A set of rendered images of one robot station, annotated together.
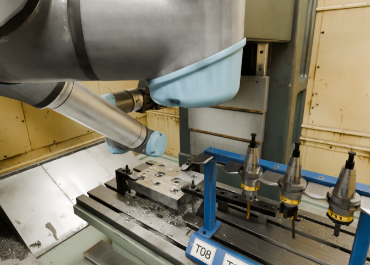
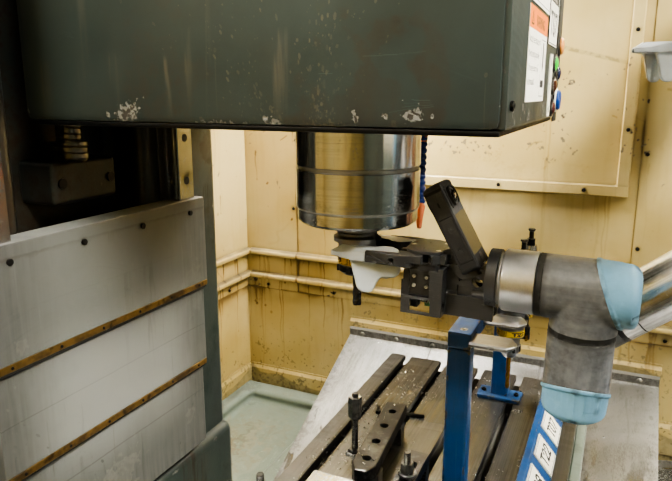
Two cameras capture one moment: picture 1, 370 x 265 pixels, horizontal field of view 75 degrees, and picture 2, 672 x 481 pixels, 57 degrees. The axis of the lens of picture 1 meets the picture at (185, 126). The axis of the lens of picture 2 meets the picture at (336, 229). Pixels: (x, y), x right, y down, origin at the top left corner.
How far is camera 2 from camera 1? 1.43 m
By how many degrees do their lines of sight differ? 98
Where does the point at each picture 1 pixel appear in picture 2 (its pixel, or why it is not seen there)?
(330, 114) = not seen: hidden behind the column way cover
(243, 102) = (169, 278)
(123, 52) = not seen: outside the picture
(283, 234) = (422, 425)
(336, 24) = not seen: hidden behind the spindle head
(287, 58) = (205, 149)
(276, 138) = (208, 333)
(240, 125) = (167, 345)
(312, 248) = (438, 406)
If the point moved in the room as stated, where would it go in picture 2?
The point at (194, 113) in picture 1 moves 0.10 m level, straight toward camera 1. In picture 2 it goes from (27, 401) to (101, 395)
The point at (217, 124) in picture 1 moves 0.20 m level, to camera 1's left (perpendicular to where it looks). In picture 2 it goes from (113, 385) to (93, 450)
